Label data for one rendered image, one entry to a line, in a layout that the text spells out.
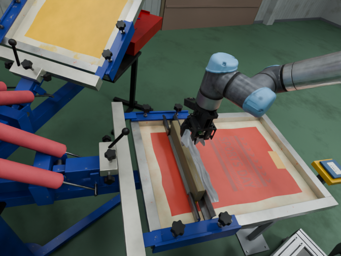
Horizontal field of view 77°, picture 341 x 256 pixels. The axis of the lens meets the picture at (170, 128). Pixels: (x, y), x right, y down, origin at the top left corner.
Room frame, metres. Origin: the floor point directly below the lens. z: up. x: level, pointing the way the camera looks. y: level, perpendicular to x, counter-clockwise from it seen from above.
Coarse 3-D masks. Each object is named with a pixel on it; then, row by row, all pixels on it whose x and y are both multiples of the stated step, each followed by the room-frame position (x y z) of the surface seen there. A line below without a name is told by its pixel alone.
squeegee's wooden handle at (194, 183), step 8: (176, 120) 0.74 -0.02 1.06; (176, 128) 0.69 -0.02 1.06; (176, 136) 0.65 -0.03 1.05; (176, 144) 0.63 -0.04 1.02; (184, 152) 0.56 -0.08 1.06; (184, 160) 0.54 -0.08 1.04; (192, 160) 0.54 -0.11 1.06; (184, 168) 0.52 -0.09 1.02; (192, 168) 0.50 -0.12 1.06; (192, 176) 0.46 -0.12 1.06; (192, 184) 0.44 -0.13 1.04; (200, 184) 0.44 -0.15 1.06; (192, 192) 0.43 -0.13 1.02; (200, 192) 0.41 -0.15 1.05
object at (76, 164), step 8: (72, 160) 0.42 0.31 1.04; (80, 160) 0.43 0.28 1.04; (88, 160) 0.44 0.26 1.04; (96, 160) 0.44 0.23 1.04; (72, 168) 0.39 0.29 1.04; (80, 168) 0.40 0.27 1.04; (88, 168) 0.40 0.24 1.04; (96, 168) 0.41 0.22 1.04; (72, 176) 0.37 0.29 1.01; (80, 176) 0.39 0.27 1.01; (88, 176) 0.40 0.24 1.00
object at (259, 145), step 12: (216, 132) 0.84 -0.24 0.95; (228, 132) 0.87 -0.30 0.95; (240, 132) 0.89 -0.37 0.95; (252, 132) 0.92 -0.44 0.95; (156, 144) 0.66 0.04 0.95; (168, 144) 0.68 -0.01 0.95; (252, 144) 0.82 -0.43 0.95; (264, 144) 0.84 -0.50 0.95; (156, 156) 0.59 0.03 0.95; (168, 156) 0.61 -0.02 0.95; (204, 156) 0.66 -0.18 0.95; (264, 156) 0.75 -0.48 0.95
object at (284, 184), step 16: (272, 160) 0.74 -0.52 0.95; (176, 176) 0.52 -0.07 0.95; (224, 176) 0.58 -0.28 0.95; (272, 176) 0.64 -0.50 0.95; (288, 176) 0.67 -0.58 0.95; (176, 192) 0.45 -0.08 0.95; (224, 192) 0.50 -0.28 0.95; (240, 192) 0.52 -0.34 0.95; (256, 192) 0.54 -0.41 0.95; (272, 192) 0.56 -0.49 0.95; (288, 192) 0.58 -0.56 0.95; (176, 208) 0.38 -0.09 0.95
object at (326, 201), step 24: (168, 120) 0.81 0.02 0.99; (216, 120) 0.92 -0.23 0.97; (240, 120) 0.98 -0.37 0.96; (264, 120) 1.00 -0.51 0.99; (288, 144) 0.85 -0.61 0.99; (144, 168) 0.49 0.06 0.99; (144, 192) 0.40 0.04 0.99; (240, 216) 0.39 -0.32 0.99; (264, 216) 0.42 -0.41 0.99; (288, 216) 0.45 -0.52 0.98
